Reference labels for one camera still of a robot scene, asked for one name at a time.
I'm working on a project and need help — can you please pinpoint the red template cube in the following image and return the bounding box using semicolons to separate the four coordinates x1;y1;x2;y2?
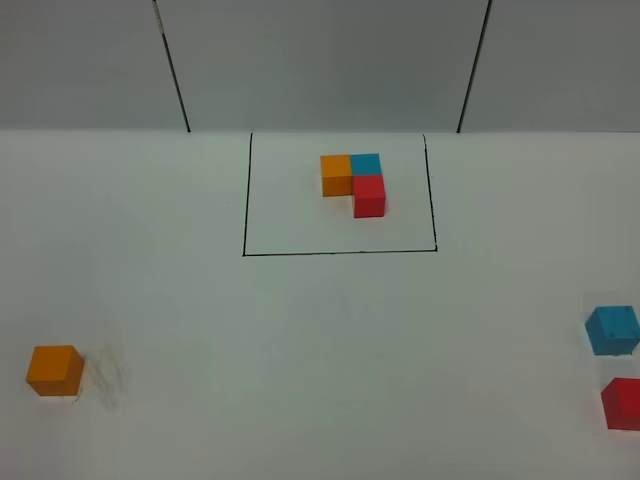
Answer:
352;174;386;218

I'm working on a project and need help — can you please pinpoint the orange template cube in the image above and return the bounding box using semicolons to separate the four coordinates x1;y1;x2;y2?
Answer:
320;155;352;197

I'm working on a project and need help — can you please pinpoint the blue template cube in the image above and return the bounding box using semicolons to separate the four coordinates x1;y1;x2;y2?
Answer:
350;153;382;176

